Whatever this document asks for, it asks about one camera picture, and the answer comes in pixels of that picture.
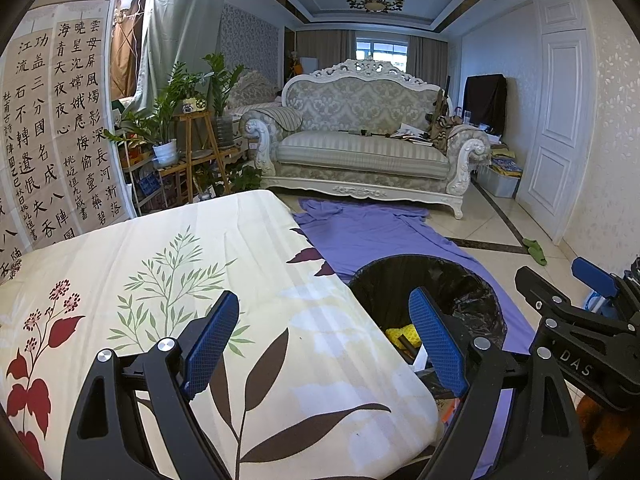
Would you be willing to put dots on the small leafy floor plant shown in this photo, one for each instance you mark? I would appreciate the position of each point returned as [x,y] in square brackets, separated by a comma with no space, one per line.
[245,177]

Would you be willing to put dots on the tall green potted plant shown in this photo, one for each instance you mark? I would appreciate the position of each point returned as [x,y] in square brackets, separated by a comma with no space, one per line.
[222,85]

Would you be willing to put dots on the purple cloth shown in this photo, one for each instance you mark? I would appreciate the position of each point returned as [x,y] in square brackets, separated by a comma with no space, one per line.
[375,230]

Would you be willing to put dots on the potted plant in white pot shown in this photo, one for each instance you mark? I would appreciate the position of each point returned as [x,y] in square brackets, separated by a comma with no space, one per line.
[165,154]

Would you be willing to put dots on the wooden plant stand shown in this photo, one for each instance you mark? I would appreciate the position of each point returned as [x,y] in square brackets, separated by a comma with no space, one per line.
[192,135]

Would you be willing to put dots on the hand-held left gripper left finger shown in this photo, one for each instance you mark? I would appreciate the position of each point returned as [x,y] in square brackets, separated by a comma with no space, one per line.
[212,342]

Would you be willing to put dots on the papers on sofa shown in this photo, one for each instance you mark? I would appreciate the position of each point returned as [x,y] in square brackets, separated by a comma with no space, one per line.
[410,135]

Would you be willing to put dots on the white panel door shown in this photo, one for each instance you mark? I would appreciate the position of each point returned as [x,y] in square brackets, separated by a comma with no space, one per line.
[552,135]

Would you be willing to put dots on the window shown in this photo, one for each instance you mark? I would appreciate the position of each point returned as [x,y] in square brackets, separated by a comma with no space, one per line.
[380,52]

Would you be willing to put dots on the cream vintage telephone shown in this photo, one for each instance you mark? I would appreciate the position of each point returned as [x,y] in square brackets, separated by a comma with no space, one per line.
[193,105]

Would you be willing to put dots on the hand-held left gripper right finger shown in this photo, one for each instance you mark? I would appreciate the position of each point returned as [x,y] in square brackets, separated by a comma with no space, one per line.
[437,345]

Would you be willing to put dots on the ornate white sofa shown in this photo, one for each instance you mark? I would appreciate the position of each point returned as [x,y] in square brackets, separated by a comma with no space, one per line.
[360,155]

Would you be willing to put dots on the striped cushion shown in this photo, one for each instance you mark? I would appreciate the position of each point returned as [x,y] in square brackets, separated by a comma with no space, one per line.
[280,119]

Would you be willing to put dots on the floral tablecloth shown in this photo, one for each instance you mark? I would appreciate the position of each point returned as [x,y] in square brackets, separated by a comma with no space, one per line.
[100,250]

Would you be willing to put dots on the grey green curtain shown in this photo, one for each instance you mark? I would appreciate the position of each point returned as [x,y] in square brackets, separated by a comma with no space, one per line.
[180,25]

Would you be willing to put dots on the ornate armchair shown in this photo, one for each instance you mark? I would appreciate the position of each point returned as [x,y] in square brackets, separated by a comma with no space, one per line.
[250,95]

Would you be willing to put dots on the tiger print blanket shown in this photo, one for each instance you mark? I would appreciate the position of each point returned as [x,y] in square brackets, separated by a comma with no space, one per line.
[445,130]

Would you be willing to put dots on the black trash bin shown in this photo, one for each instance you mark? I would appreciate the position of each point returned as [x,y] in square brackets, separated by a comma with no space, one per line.
[450,280]

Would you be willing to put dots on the black cloth cover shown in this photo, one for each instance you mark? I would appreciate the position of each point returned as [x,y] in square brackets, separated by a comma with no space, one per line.
[485,102]

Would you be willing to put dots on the clear storage box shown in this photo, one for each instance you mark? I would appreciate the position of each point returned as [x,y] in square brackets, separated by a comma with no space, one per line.
[500,180]

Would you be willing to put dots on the beige window curtain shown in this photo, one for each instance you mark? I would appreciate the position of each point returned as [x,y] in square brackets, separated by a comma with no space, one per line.
[325,47]
[427,60]

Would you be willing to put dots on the person's right forearm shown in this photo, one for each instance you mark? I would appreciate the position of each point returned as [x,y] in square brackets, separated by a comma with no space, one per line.
[600,425]

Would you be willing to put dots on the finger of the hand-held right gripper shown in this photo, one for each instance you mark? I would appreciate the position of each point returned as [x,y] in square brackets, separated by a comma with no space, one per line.
[575,317]
[595,277]

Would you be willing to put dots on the yellow foam net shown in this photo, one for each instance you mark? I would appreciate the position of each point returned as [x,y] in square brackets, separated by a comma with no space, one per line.
[400,334]

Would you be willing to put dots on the green slipper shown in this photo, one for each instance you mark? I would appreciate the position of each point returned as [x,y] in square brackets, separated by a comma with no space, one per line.
[539,256]
[531,244]

